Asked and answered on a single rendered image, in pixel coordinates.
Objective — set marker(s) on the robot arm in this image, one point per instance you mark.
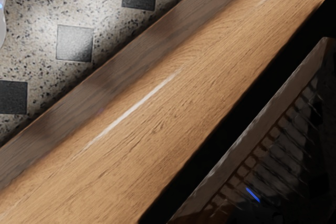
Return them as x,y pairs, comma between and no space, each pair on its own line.
2,22

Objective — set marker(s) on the dark glossy grey-edged box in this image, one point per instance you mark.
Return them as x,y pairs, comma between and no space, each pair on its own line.
286,155

